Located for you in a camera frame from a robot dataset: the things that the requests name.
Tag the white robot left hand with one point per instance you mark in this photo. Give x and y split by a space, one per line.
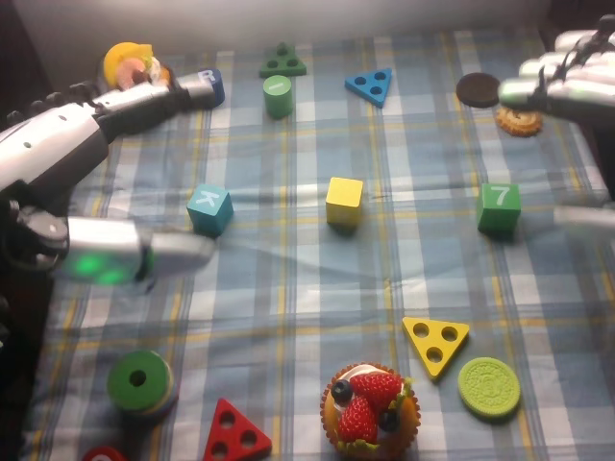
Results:
53 139

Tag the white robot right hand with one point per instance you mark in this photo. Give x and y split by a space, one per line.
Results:
576 91

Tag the green cube block number 7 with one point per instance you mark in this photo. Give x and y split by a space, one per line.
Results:
499 206

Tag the teal cube block letter K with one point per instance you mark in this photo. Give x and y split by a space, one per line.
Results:
209 206

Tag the tan toy butter biscuit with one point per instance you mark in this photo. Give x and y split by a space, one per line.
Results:
516 124

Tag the brown toy sandwich cookie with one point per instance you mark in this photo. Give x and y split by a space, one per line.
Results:
478 90

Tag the yellow topped toy cupcake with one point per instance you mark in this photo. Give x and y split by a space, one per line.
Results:
122 60

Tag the blue cylinder block letter R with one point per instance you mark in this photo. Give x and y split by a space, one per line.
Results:
214 76

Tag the blue triangle block three holes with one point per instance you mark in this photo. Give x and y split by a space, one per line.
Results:
372 86

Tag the green cylinder block minus sign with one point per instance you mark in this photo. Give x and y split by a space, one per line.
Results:
277 98

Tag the green triangle block three holes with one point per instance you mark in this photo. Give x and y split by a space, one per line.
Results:
282 65

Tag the yellow cube block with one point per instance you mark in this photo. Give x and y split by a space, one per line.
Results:
343 199

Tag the stack of coloured rings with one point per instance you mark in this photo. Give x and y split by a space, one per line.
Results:
137 384

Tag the white backdrop panel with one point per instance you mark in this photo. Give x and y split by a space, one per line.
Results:
288 16

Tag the blue plaid tablecloth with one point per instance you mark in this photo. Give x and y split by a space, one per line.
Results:
298 288

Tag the yellow triangle block three holes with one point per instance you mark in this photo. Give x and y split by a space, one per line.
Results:
435 343

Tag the green toy sandwich cookie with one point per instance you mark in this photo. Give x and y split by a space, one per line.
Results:
489 388

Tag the red triangle block three holes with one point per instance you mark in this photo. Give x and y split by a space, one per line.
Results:
235 439

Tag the strawberry toy cupcake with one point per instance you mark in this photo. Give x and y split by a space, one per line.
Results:
367 408

